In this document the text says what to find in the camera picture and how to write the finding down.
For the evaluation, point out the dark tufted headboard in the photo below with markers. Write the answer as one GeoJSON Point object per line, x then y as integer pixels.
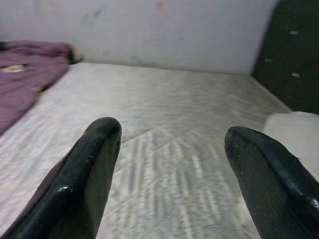
{"type": "Point", "coordinates": [286, 62]}

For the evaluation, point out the purple Mickey print blanket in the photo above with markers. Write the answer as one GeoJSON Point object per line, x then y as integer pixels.
{"type": "Point", "coordinates": [25, 82]}

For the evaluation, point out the white pillow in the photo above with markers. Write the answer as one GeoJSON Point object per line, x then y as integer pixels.
{"type": "Point", "coordinates": [294, 129]}

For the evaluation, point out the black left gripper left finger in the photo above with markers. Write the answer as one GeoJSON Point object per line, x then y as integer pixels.
{"type": "Point", "coordinates": [74, 186]}

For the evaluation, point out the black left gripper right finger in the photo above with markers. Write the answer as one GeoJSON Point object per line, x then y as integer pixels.
{"type": "Point", "coordinates": [269, 186]}

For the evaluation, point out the grey quilted mattress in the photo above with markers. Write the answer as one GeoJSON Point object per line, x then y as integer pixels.
{"type": "Point", "coordinates": [162, 99]}

